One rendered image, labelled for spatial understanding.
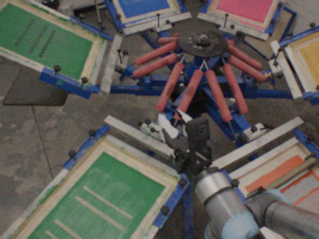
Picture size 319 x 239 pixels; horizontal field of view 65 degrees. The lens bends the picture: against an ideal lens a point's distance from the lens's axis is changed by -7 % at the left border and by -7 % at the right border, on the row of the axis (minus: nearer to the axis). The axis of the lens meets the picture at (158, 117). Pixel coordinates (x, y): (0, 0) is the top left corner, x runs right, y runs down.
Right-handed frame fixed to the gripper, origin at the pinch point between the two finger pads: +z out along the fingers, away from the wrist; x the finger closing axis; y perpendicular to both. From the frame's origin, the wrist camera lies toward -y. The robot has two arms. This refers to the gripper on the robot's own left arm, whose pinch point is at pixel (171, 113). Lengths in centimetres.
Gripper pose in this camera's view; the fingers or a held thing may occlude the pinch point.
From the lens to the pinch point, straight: 70.6
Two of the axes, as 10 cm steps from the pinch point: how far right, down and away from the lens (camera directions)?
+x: 9.0, -2.2, 3.7
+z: -4.1, -6.9, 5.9
